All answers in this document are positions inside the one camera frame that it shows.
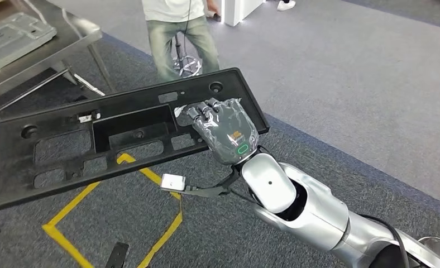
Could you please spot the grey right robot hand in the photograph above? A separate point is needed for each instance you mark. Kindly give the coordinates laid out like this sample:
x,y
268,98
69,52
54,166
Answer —
x,y
229,133

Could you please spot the black plastic frame part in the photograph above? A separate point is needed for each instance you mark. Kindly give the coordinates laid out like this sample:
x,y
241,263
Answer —
x,y
5,166

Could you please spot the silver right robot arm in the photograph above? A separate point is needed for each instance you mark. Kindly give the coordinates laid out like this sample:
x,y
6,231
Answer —
x,y
308,222

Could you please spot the black robot foot part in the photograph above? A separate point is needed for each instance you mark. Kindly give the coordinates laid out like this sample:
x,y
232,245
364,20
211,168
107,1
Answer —
x,y
117,255

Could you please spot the steel workbench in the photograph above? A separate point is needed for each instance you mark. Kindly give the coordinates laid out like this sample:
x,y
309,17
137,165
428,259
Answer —
x,y
75,33

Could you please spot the chrome stool base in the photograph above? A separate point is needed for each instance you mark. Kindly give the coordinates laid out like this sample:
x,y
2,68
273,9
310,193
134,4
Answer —
x,y
186,68

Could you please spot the person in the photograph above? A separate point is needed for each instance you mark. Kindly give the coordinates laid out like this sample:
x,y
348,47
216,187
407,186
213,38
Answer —
x,y
286,5
164,37

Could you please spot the white display stand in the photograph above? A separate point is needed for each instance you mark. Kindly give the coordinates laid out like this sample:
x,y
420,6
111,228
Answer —
x,y
242,9

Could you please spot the grey stamped metal panel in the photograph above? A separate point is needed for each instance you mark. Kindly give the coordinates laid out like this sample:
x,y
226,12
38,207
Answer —
x,y
13,40

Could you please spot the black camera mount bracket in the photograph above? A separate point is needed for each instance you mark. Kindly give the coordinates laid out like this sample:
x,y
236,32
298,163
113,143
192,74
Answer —
x,y
205,191

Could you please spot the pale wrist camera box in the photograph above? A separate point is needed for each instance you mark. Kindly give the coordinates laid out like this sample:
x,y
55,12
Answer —
x,y
173,182

